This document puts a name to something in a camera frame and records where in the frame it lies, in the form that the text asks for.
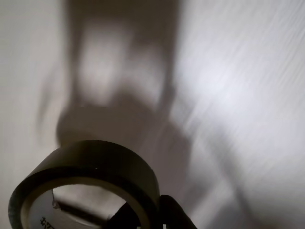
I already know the black tape roll white core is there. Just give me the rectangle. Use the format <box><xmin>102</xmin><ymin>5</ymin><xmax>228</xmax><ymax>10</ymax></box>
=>
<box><xmin>8</xmin><ymin>140</ymin><xmax>161</xmax><ymax>229</ymax></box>

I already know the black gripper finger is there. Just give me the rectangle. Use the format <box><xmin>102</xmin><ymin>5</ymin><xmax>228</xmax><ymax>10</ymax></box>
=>
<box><xmin>110</xmin><ymin>203</ymin><xmax>136</xmax><ymax>229</ymax></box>
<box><xmin>159</xmin><ymin>194</ymin><xmax>198</xmax><ymax>229</ymax></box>

